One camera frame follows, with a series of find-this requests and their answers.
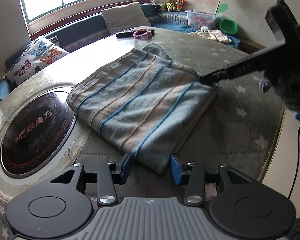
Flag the black round induction cooktop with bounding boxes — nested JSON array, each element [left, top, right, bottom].
[[0, 90, 76, 178]]

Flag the orange plush toy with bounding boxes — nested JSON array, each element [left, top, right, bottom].
[[175, 0, 184, 12]]

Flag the green plastic basin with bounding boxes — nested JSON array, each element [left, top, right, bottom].
[[219, 19, 239, 36]]

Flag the grey square cushion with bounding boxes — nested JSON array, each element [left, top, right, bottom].
[[101, 2, 151, 35]]

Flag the pink knitted scrunchie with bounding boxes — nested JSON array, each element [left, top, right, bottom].
[[133, 28, 153, 40]]

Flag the black white plush toy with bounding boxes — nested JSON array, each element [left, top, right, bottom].
[[152, 0, 166, 12]]

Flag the black remote control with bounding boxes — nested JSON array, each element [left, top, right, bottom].
[[115, 28, 155, 38]]

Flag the clear plastic storage box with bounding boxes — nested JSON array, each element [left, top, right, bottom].
[[186, 10, 223, 29]]

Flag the small pile of light clothes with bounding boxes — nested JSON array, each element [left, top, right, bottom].
[[195, 26, 232, 44]]

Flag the striped blue beige sweater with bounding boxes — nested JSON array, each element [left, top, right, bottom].
[[67, 44, 218, 173]]

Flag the yellow green plush toy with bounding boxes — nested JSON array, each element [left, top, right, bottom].
[[161, 0, 177, 12]]

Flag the black cable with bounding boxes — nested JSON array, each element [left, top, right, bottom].
[[287, 121, 300, 199]]

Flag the butterfly print pillow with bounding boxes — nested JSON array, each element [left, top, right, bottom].
[[5, 36, 69, 86]]

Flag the dark teal corner sofa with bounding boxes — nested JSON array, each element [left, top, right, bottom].
[[0, 3, 241, 106]]

